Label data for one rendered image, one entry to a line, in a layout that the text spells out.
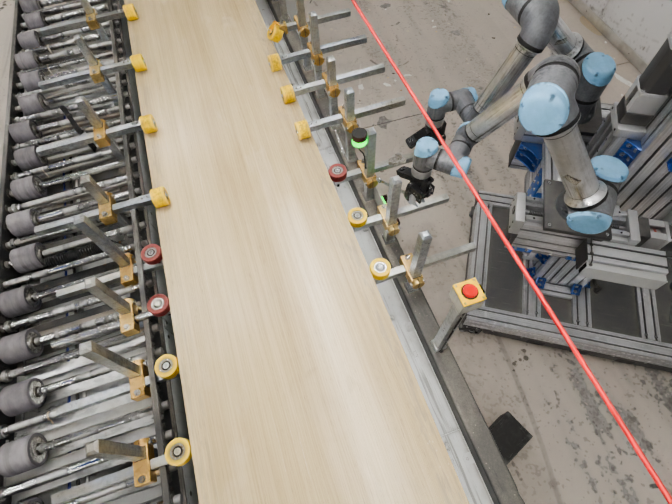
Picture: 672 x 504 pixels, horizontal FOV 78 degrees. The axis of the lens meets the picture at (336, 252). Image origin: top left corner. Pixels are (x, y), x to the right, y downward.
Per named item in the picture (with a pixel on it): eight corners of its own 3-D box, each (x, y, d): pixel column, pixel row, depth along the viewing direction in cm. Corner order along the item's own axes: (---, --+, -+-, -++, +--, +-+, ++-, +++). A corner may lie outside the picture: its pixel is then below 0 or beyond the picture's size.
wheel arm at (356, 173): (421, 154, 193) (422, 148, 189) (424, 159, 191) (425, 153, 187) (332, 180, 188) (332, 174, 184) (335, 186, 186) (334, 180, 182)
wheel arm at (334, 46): (364, 39, 219) (364, 32, 215) (367, 43, 217) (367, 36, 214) (273, 62, 213) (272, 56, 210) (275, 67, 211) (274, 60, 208)
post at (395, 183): (389, 241, 191) (398, 173, 149) (392, 247, 189) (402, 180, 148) (382, 243, 191) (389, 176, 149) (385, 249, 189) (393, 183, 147)
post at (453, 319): (440, 337, 163) (467, 292, 123) (446, 349, 160) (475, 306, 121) (430, 341, 162) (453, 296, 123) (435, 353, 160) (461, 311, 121)
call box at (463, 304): (468, 288, 125) (475, 277, 118) (480, 308, 121) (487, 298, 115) (447, 295, 124) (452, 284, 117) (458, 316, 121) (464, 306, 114)
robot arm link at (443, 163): (478, 146, 141) (447, 136, 143) (467, 170, 136) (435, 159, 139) (472, 162, 147) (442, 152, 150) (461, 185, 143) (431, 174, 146)
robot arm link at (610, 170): (612, 183, 141) (636, 156, 130) (605, 213, 136) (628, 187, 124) (576, 172, 145) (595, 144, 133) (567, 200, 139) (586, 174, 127)
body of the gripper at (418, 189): (419, 205, 161) (423, 186, 150) (403, 192, 164) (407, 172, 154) (433, 195, 163) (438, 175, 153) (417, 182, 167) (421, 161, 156)
